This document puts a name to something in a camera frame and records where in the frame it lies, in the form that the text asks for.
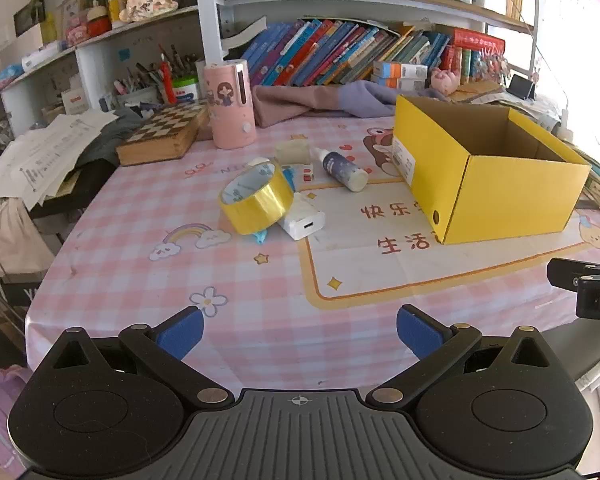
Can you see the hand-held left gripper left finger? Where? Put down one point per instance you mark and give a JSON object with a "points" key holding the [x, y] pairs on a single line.
{"points": [[182, 334]]}

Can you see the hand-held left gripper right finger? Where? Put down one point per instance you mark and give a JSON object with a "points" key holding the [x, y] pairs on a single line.
{"points": [[420, 332]]}

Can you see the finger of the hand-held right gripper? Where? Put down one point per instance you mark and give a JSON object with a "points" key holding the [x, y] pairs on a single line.
{"points": [[565, 272]]}

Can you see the yellow cardboard box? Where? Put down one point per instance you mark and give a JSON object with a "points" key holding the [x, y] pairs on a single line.
{"points": [[520, 200]]}

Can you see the light blue plastic trinket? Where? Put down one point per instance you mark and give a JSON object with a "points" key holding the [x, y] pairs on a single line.
{"points": [[261, 236]]}

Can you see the gold tape roll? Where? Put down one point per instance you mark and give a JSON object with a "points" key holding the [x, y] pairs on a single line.
{"points": [[260, 205]]}

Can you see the white charger block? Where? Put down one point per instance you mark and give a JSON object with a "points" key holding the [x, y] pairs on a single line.
{"points": [[302, 220]]}

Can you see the dark blue spray bottle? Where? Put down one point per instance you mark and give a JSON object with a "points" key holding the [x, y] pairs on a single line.
{"points": [[342, 167]]}

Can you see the small white card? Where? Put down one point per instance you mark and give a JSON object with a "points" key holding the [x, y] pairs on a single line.
{"points": [[306, 172]]}

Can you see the pink cylindrical container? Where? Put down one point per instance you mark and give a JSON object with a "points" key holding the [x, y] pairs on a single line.
{"points": [[230, 120]]}

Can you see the black phone stand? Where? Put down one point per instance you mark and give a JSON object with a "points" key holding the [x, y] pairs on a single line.
{"points": [[521, 87]]}

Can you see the beige cloth bag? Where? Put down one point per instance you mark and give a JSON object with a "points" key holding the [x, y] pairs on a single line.
{"points": [[15, 240]]}

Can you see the brown cardboard sheet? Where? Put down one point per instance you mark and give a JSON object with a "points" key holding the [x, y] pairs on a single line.
{"points": [[480, 92]]}

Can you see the wooden chessboard box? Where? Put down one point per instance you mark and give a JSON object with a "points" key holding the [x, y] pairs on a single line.
{"points": [[165, 127]]}

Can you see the dark grey cloth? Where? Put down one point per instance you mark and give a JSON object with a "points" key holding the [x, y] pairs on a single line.
{"points": [[105, 140]]}

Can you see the pink pig plush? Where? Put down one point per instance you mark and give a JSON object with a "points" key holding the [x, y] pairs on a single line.
{"points": [[445, 81]]}

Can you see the loose white paper sheets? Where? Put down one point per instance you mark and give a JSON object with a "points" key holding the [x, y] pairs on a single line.
{"points": [[40, 155]]}

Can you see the red boxed book set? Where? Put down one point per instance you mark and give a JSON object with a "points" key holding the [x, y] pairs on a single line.
{"points": [[477, 50]]}

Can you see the white jar green lid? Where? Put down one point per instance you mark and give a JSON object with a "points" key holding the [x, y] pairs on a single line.
{"points": [[186, 89]]}

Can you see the purple and mauve cloth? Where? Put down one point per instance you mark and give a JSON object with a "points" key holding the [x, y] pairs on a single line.
{"points": [[330, 100]]}

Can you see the orange and white box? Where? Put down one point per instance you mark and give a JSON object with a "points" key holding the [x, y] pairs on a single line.
{"points": [[402, 70], [397, 83]]}

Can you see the row of colourful books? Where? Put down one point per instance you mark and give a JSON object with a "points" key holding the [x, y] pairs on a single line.
{"points": [[330, 50]]}

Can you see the red and white figurine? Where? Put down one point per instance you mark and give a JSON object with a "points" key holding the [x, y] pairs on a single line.
{"points": [[98, 22]]}

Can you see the white desk shelf unit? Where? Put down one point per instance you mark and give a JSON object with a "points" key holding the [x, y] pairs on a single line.
{"points": [[207, 10]]}

